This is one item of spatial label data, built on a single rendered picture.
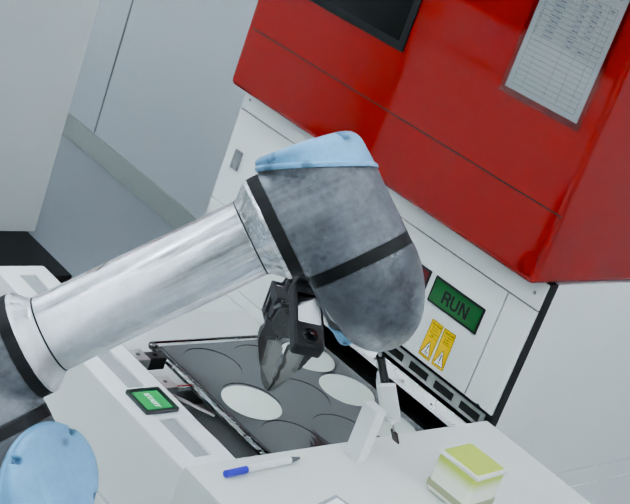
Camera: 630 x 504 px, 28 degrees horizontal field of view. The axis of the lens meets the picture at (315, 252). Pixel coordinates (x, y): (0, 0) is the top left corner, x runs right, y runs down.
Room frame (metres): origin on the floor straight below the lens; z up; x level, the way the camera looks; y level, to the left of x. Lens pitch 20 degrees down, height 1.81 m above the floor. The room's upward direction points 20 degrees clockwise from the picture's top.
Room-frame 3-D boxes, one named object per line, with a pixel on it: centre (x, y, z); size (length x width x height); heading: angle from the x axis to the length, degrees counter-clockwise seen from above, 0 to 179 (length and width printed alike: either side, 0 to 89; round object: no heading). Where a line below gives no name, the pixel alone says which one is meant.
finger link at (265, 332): (1.71, 0.01, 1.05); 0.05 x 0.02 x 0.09; 107
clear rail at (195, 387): (1.72, 0.06, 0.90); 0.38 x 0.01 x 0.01; 48
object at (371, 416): (1.61, -0.17, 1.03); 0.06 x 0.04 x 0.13; 138
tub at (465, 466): (1.59, -0.31, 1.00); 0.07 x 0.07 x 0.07; 51
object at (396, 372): (2.02, -0.19, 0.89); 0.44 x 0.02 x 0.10; 48
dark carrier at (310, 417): (1.86, -0.06, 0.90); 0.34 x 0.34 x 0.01; 48
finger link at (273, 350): (1.73, 0.01, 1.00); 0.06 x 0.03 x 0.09; 17
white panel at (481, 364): (2.15, -0.07, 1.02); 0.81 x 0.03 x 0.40; 48
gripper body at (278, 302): (1.74, 0.00, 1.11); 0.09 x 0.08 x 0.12; 17
